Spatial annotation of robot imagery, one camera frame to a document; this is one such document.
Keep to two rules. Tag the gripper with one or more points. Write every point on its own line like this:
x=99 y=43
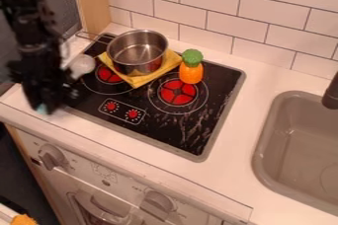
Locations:
x=39 y=77

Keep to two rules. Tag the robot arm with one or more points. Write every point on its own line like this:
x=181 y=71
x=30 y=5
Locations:
x=26 y=8

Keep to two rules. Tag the silver pot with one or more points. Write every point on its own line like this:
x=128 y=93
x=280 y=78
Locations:
x=137 y=51

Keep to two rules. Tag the yellow cloth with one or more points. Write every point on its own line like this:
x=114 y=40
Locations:
x=152 y=75

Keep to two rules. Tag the toy stove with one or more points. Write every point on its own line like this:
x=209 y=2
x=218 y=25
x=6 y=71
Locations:
x=176 y=117

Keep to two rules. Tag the orange toy carrot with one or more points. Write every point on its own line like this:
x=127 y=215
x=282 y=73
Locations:
x=191 y=71

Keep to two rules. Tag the toy sink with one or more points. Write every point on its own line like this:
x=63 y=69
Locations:
x=299 y=156

